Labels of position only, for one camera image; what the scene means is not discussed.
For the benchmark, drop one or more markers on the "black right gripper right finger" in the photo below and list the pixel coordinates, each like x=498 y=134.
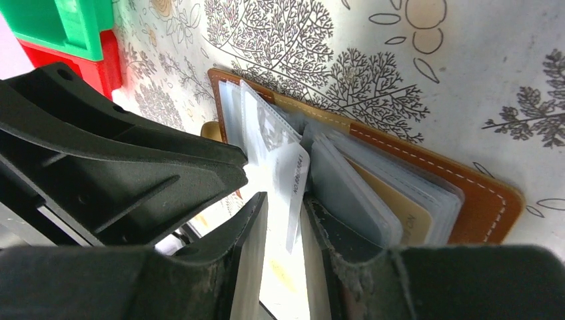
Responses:
x=348 y=277

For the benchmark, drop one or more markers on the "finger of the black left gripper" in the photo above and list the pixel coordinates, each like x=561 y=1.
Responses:
x=81 y=170

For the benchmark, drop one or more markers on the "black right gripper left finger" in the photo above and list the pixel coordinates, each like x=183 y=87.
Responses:
x=216 y=277

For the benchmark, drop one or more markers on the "red bin with cards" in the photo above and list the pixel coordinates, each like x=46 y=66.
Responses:
x=105 y=75

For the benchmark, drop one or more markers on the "brown leather card holder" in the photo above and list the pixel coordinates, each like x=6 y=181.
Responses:
x=490 y=207

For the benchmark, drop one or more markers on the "green plastic bin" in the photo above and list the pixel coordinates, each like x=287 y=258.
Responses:
x=69 y=26

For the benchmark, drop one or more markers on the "white credit card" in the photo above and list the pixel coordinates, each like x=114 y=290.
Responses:
x=273 y=147

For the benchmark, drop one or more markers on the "gold credit card in holder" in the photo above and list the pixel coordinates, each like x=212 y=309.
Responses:
x=415 y=219

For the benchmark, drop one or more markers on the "floral patterned table mat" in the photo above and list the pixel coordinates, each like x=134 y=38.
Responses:
x=481 y=82

